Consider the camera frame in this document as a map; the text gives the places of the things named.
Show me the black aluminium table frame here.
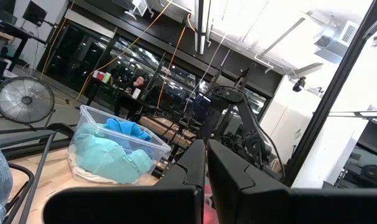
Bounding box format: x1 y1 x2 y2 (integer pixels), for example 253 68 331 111
284 0 377 188

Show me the black monitor on desk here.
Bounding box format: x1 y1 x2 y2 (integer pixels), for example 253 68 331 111
21 0 49 28

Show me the blue cloth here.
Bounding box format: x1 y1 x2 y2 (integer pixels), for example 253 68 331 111
105 118 154 156

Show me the black security camera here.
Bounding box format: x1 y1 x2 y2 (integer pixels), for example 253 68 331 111
292 75 308 93

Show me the turquoise cloth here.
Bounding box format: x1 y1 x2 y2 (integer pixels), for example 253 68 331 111
72 123 154 185

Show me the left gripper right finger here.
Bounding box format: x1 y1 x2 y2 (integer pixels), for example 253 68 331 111
207 139 377 224

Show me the yellow hanging cable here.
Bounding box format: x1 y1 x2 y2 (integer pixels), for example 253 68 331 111
40 0 189 110

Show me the black table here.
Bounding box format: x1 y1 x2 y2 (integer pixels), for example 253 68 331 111
85 77 159 123

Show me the wooden table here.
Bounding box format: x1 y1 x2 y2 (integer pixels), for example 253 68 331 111
139 115 198 149

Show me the person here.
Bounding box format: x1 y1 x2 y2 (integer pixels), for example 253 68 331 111
113 75 149 121

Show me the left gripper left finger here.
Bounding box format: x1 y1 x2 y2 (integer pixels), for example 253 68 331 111
43 139 207 224

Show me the red plastic lid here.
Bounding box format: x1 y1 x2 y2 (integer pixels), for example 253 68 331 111
203 183 220 224

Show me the long ceiling light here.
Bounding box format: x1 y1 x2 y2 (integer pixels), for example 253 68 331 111
193 0 213 55

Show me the black floor fan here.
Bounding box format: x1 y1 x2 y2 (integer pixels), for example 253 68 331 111
0 76 56 126

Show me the clear plastic bin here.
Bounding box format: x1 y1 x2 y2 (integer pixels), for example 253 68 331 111
67 105 172 185

